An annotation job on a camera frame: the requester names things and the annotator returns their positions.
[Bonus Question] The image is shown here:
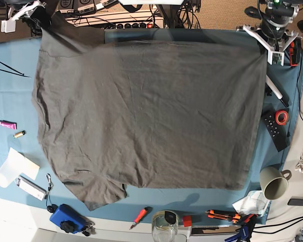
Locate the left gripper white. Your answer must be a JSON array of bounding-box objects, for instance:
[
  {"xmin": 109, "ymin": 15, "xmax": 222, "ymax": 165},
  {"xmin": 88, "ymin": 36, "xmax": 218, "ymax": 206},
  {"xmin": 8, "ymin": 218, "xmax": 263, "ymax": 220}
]
[{"xmin": 236, "ymin": 20, "xmax": 302, "ymax": 66}]

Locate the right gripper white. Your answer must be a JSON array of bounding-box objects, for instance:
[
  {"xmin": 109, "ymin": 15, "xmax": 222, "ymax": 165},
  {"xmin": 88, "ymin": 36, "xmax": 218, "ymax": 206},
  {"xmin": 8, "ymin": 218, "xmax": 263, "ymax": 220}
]
[{"xmin": 1, "ymin": 1, "xmax": 51, "ymax": 33}]

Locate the grey T-shirt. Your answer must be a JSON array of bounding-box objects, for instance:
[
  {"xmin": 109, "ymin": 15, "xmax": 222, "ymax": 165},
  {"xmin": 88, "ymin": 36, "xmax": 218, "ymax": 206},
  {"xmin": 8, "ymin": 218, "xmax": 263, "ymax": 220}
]
[{"xmin": 32, "ymin": 13, "xmax": 267, "ymax": 210}]

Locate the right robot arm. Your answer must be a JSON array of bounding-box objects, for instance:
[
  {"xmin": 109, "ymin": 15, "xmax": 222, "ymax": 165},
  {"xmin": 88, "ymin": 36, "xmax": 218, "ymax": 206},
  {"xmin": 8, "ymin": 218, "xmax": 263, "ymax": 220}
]
[{"xmin": 1, "ymin": 1, "xmax": 51, "ymax": 33}]

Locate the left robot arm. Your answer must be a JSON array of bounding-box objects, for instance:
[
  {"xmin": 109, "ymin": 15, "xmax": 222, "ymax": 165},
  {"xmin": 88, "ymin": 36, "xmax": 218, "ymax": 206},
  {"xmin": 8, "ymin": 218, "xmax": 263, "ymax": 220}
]
[{"xmin": 236, "ymin": 1, "xmax": 303, "ymax": 67}]

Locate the orange black clamp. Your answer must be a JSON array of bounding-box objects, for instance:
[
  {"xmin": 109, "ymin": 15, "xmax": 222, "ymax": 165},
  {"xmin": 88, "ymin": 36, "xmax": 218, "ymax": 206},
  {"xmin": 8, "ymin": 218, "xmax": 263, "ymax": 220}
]
[{"xmin": 289, "ymin": 39, "xmax": 302, "ymax": 67}]

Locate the white marker pen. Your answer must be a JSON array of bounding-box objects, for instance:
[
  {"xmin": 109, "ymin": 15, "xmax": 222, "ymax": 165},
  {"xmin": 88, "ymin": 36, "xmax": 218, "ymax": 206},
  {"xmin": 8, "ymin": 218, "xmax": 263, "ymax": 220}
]
[{"xmin": 266, "ymin": 76, "xmax": 289, "ymax": 108}]

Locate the small black clip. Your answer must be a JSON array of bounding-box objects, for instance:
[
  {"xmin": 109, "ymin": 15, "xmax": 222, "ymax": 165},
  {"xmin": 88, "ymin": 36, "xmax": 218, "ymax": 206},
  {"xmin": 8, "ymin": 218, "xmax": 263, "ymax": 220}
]
[{"xmin": 265, "ymin": 86, "xmax": 272, "ymax": 96}]

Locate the short black zip tie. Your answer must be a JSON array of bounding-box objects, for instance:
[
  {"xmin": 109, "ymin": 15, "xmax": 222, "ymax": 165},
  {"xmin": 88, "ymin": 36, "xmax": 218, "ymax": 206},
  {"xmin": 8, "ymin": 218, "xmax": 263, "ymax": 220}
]
[{"xmin": 0, "ymin": 69, "xmax": 31, "ymax": 79}]

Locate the long black zip tie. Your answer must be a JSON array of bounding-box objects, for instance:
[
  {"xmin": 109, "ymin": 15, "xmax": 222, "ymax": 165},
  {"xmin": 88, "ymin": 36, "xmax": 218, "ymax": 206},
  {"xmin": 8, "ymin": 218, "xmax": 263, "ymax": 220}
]
[{"xmin": 0, "ymin": 61, "xmax": 24, "ymax": 74}]

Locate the red tape roll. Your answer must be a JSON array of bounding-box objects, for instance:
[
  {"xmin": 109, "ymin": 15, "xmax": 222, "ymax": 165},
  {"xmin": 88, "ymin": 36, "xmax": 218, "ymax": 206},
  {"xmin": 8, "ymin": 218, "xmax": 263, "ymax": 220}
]
[{"xmin": 275, "ymin": 110, "xmax": 289, "ymax": 126}]

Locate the black remote control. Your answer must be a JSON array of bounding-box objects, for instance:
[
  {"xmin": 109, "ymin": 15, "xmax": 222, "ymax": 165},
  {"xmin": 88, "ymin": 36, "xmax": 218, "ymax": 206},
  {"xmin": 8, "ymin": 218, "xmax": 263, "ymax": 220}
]
[{"xmin": 261, "ymin": 109, "xmax": 288, "ymax": 152}]

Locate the pink tube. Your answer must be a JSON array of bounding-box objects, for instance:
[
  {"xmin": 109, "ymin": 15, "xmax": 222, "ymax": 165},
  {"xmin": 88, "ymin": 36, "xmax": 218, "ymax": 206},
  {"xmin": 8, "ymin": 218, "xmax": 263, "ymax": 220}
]
[{"xmin": 0, "ymin": 120, "xmax": 17, "ymax": 130}]

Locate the yellow lighter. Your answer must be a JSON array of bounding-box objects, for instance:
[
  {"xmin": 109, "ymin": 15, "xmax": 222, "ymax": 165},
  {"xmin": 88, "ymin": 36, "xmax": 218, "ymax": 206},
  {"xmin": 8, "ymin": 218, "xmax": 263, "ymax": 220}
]
[{"xmin": 14, "ymin": 131, "xmax": 26, "ymax": 139}]

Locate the grey-green mug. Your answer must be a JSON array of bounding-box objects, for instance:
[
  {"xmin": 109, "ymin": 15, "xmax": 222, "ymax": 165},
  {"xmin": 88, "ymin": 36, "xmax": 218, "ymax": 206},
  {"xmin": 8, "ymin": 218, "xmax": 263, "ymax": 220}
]
[{"xmin": 259, "ymin": 166, "xmax": 292, "ymax": 200}]

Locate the black power strip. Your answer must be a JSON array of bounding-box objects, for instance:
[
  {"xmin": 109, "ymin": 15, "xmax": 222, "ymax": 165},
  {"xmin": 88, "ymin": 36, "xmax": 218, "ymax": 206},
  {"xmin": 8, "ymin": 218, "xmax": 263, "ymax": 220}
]
[{"xmin": 115, "ymin": 20, "xmax": 164, "ymax": 29}]

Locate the white paper sheet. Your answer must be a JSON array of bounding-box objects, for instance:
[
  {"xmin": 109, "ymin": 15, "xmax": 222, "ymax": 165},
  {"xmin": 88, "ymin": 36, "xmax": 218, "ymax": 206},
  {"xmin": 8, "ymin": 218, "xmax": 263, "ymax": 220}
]
[{"xmin": 0, "ymin": 147, "xmax": 40, "ymax": 188}]

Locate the black power adapter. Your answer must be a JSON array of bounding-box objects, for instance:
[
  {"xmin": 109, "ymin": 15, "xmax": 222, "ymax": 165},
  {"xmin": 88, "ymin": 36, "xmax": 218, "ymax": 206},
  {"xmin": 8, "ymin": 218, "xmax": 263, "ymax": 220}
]
[{"xmin": 287, "ymin": 198, "xmax": 303, "ymax": 206}]

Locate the clear plastic bag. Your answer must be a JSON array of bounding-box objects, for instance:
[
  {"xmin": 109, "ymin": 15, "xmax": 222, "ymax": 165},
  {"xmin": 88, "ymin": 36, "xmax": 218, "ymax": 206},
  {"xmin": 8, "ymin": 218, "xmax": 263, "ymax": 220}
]
[{"xmin": 232, "ymin": 191, "xmax": 270, "ymax": 217}]

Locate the white rectangular device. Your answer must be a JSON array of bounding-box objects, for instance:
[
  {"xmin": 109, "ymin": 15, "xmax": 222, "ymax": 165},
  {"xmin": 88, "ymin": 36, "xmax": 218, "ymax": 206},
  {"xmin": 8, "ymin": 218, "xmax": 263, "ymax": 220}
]
[{"xmin": 15, "ymin": 176, "xmax": 47, "ymax": 201}]

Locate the orange black utility knife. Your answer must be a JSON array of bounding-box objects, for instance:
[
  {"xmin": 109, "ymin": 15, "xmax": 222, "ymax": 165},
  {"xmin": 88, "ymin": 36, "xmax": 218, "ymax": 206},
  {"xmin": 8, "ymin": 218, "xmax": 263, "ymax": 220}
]
[{"xmin": 205, "ymin": 210, "xmax": 241, "ymax": 223}]

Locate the blue black clamp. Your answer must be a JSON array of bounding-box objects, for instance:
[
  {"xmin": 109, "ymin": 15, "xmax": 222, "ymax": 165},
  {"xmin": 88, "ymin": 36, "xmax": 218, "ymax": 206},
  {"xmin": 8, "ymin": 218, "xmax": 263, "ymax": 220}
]
[{"xmin": 224, "ymin": 214, "xmax": 257, "ymax": 242}]

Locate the red cube block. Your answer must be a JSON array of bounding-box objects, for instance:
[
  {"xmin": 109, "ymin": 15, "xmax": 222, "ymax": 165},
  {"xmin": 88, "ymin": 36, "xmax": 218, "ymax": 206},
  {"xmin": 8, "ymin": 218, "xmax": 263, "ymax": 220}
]
[{"xmin": 183, "ymin": 215, "xmax": 192, "ymax": 227}]

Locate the clear glass jar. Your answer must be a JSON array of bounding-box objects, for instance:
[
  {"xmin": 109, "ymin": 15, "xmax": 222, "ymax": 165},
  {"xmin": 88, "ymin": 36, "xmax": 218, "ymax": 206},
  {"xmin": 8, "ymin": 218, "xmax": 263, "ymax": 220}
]
[{"xmin": 152, "ymin": 210, "xmax": 179, "ymax": 242}]

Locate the blue box with knob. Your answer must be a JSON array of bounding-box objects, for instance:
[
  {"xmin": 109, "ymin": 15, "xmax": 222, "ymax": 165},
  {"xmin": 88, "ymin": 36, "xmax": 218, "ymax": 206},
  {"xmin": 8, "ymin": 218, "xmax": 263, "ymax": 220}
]
[{"xmin": 49, "ymin": 204, "xmax": 86, "ymax": 234}]

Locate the red handled screwdriver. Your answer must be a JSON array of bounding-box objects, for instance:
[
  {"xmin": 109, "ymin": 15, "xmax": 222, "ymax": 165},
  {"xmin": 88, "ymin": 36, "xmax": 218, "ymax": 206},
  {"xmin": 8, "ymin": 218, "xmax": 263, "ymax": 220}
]
[{"xmin": 130, "ymin": 206, "xmax": 152, "ymax": 230}]

